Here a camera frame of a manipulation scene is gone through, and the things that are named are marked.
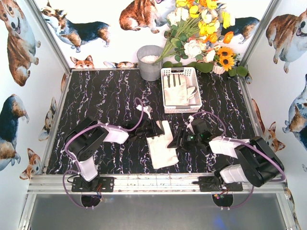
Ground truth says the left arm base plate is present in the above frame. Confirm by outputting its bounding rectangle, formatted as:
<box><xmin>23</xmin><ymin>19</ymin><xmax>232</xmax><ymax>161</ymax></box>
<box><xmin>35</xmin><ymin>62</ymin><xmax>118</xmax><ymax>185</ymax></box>
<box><xmin>71</xmin><ymin>175</ymin><xmax>115</xmax><ymax>192</ymax></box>

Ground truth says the white perforated storage basket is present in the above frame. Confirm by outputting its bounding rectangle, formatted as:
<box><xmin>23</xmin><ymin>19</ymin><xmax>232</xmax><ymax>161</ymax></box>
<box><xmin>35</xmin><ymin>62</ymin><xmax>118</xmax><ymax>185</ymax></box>
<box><xmin>161</xmin><ymin>67</ymin><xmax>202</xmax><ymax>114</ymax></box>

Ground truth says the sunflower pot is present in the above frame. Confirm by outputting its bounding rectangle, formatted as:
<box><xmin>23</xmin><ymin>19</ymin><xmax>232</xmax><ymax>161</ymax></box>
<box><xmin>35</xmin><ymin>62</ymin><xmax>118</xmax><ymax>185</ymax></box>
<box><xmin>213</xmin><ymin>46</ymin><xmax>240</xmax><ymax>76</ymax></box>

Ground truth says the white glove with green fingers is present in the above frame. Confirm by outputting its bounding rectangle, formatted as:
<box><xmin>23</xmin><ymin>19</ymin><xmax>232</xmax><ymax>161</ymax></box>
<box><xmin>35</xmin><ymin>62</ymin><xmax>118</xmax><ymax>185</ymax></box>
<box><xmin>187</xmin><ymin>86</ymin><xmax>197</xmax><ymax>100</ymax></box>

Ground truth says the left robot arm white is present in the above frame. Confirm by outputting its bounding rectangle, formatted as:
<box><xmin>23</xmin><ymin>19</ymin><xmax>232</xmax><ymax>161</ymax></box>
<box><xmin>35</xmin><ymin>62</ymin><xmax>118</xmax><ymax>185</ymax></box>
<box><xmin>64</xmin><ymin>117</ymin><xmax>165</xmax><ymax>182</ymax></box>

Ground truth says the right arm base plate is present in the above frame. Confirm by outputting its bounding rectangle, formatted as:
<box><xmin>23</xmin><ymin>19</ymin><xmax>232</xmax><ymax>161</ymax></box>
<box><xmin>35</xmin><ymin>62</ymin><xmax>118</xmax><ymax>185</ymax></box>
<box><xmin>192</xmin><ymin>176</ymin><xmax>243</xmax><ymax>192</ymax></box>

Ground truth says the green moss ball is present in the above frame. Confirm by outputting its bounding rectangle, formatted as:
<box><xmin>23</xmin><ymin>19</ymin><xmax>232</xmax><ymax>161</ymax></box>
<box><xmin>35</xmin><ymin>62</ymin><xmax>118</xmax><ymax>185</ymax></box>
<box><xmin>162</xmin><ymin>61</ymin><xmax>183</xmax><ymax>68</ymax></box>
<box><xmin>228</xmin><ymin>66</ymin><xmax>248</xmax><ymax>77</ymax></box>

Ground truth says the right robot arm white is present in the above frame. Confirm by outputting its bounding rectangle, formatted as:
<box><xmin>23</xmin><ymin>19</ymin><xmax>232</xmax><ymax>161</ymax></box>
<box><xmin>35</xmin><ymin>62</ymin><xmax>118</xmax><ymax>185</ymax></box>
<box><xmin>167</xmin><ymin>119</ymin><xmax>285</xmax><ymax>187</ymax></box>

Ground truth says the green moss ball left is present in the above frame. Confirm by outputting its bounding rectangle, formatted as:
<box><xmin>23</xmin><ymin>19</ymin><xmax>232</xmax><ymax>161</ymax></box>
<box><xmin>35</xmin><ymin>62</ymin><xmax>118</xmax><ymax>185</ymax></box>
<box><xmin>162</xmin><ymin>61</ymin><xmax>183</xmax><ymax>68</ymax></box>

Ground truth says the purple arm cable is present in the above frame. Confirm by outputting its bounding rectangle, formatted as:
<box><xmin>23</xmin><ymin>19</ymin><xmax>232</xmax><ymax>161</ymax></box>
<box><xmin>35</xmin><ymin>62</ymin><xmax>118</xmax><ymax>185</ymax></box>
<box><xmin>62</xmin><ymin>97</ymin><xmax>144</xmax><ymax>209</ymax></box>
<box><xmin>189</xmin><ymin>111</ymin><xmax>286</xmax><ymax>209</ymax></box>

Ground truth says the white grey glove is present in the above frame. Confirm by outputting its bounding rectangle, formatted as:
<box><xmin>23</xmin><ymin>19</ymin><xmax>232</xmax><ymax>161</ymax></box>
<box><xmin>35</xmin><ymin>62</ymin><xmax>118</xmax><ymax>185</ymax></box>
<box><xmin>147</xmin><ymin>120</ymin><xmax>179</xmax><ymax>170</ymax></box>
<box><xmin>163</xmin><ymin>74</ymin><xmax>188</xmax><ymax>106</ymax></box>

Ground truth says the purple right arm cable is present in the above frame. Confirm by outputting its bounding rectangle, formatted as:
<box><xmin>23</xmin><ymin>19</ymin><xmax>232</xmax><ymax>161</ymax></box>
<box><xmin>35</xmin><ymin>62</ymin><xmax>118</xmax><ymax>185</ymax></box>
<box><xmin>189</xmin><ymin>111</ymin><xmax>286</xmax><ymax>209</ymax></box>

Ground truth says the grey metal bucket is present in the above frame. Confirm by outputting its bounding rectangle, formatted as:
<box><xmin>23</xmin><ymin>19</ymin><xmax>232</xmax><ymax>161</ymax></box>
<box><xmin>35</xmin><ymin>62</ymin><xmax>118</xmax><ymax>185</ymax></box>
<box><xmin>137</xmin><ymin>45</ymin><xmax>163</xmax><ymax>81</ymax></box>

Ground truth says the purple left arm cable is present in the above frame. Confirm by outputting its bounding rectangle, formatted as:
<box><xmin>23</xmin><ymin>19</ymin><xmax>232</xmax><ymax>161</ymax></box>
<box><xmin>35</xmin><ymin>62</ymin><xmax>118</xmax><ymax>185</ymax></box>
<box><xmin>62</xmin><ymin>97</ymin><xmax>144</xmax><ymax>209</ymax></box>

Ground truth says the artificial flower bouquet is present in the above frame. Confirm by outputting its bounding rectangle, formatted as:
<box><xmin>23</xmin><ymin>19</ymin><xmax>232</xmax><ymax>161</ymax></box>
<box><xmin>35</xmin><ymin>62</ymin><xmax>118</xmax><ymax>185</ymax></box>
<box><xmin>156</xmin><ymin>0</ymin><xmax>236</xmax><ymax>63</ymax></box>

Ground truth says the green moss ball right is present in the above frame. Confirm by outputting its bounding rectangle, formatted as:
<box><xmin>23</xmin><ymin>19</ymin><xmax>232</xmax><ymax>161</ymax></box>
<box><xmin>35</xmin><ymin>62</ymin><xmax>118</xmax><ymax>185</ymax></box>
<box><xmin>228</xmin><ymin>66</ymin><xmax>248</xmax><ymax>77</ymax></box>

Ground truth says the aluminium front rail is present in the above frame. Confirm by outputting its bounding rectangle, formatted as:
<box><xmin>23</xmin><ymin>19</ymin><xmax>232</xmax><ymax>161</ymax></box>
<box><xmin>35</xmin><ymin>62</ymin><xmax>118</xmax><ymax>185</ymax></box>
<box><xmin>27</xmin><ymin>173</ymin><xmax>287</xmax><ymax>195</ymax></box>

